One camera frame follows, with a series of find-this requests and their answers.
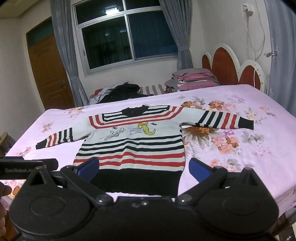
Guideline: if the red white scalloped headboard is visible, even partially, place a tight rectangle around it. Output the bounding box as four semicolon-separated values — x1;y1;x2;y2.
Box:
201;43;266;93

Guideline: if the left grey curtain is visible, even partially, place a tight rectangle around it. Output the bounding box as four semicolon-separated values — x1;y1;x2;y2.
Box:
50;0;89;107

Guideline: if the black clothes pile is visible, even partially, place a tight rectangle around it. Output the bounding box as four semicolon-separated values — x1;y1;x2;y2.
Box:
98;83;153;103

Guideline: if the white framed window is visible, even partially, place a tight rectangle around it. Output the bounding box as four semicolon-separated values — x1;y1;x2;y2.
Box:
73;1;177;76

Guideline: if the striped knit child sweater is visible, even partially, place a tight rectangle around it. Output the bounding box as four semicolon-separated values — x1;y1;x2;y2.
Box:
36;105;254;197

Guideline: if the person's left hand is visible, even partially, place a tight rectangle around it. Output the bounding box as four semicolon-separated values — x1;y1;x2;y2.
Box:
0;182;12;237

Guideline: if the white wall charger with cable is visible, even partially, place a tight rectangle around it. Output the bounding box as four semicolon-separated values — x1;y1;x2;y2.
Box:
240;1;266;73

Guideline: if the grey drape at right edge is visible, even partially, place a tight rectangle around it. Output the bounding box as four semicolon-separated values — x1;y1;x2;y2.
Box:
264;0;295;115

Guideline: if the brown wooden door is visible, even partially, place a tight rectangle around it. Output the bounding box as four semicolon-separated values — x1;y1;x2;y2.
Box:
26;18;75;110

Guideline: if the grey striped mattress cloth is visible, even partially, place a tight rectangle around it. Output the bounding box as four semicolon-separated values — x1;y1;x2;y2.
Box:
138;84;166;95

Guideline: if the grey curtain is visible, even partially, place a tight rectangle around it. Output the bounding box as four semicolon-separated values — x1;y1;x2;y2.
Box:
50;0;89;107
159;0;193;70

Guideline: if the pink floral bed sheet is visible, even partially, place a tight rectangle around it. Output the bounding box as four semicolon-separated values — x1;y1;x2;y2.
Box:
8;85;295;213

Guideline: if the folded pink grey bedding stack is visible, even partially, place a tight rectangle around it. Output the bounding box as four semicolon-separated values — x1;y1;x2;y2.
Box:
165;68;220;92

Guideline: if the right grey curtain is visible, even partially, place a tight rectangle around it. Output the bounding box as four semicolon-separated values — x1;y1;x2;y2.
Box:
159;0;193;70

